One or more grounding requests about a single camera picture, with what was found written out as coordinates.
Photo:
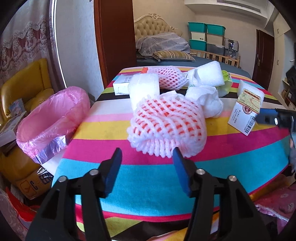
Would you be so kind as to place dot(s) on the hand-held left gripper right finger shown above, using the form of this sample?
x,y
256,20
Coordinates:
x,y
182,172

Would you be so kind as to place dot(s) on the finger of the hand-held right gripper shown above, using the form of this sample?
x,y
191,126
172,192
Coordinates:
x,y
266,117

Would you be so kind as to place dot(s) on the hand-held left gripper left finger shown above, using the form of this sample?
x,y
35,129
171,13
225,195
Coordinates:
x,y
113,169

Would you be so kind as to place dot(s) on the white labelled carton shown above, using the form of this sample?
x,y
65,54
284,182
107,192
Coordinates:
x,y
242,115

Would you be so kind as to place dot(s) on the large white-red foam fruit net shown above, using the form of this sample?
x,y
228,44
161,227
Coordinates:
x,y
166,125

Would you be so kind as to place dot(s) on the white foam wrap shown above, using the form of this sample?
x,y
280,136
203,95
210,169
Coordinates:
x,y
208,102

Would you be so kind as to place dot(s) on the pink-lined trash bin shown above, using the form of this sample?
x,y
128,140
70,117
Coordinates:
x,y
46,129

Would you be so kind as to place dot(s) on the striped colourful tablecloth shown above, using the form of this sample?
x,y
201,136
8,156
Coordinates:
x,y
150,173

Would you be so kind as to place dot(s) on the green plastic bag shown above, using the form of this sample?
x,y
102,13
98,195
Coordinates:
x,y
226,85

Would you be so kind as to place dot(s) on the brown wooden door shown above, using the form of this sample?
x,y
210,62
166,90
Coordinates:
x,y
263,58

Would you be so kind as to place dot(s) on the folded white foam sheet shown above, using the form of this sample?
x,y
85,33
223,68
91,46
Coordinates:
x,y
209,71

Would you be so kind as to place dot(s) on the white wardrobe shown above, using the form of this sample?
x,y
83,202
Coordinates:
x,y
281,41

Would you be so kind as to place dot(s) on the brown cardboard box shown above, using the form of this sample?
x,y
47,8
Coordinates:
x,y
34,185

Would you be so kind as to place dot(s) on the checkered bag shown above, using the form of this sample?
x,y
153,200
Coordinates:
x,y
231,44

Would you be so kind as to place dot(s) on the white cardboard box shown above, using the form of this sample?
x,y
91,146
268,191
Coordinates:
x,y
120,87

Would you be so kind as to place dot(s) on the pink blanket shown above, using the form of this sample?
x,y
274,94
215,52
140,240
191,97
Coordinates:
x,y
277,204

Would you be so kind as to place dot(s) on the grey storage box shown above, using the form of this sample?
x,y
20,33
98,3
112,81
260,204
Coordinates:
x,y
215,39
215,49

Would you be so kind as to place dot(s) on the bed with blue sheet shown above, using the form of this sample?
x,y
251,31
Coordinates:
x,y
203,59

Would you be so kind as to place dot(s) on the white bubble foam roll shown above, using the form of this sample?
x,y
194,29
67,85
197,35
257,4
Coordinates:
x,y
143,87

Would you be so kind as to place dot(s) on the small white-red foam fruit net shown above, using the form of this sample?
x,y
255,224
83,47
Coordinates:
x,y
170,77

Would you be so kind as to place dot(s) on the teal storage box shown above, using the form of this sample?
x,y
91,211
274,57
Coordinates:
x,y
197,27
198,44
215,29

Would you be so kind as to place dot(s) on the red bag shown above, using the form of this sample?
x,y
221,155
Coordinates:
x,y
23,210

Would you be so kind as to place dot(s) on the small red packet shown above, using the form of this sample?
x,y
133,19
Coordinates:
x,y
144,70

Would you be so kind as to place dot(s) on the beige storage box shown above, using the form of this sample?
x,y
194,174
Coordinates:
x,y
198,36

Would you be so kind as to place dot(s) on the striped pillow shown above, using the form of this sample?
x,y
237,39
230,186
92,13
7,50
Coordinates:
x,y
173,55

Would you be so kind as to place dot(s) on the flat white printed box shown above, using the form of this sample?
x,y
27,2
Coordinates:
x,y
9,127

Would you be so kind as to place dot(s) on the white air conditioner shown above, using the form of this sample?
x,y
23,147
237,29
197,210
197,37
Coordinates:
x,y
240,7

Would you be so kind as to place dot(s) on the small blue-white box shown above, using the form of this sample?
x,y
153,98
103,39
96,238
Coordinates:
x,y
17,106

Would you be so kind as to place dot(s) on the yellow leather armchair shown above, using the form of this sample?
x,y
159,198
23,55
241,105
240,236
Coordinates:
x,y
30,78

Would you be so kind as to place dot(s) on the plastic-covered bedding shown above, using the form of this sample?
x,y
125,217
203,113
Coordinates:
x,y
161,44

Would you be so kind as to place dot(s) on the beige tufted headboard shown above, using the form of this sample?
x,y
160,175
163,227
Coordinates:
x,y
150,27

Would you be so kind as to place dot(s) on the pink lace curtain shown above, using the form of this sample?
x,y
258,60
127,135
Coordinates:
x,y
27,34

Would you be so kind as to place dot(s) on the wooden crib rail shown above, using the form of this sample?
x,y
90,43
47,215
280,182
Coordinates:
x,y
215,56

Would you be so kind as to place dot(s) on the brown wooden door frame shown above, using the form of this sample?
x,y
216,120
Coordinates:
x,y
115,34

